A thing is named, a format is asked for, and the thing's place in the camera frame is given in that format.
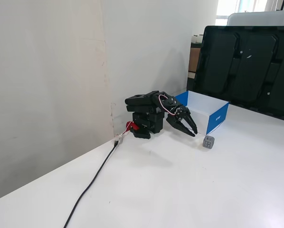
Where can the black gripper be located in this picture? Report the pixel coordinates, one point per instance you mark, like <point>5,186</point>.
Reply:
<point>179,115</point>

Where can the white plastic bin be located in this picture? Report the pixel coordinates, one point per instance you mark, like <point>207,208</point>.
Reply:
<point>258,18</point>

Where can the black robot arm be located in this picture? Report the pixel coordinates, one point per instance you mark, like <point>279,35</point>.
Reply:
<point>142,104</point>

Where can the black plastic tray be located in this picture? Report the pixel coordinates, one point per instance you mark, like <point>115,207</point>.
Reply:
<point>246,71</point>

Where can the blue and white cardboard box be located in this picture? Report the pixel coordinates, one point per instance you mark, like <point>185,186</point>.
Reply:
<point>203,111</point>

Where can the dark shelf unit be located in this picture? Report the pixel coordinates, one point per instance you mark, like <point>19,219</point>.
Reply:
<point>190,80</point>

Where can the gray block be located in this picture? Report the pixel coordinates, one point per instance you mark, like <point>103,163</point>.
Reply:
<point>208,143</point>

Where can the brown cardboard box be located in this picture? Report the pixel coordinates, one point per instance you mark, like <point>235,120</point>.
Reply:
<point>194,59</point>

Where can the red clamp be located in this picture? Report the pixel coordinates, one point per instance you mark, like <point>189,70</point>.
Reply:
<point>132,126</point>

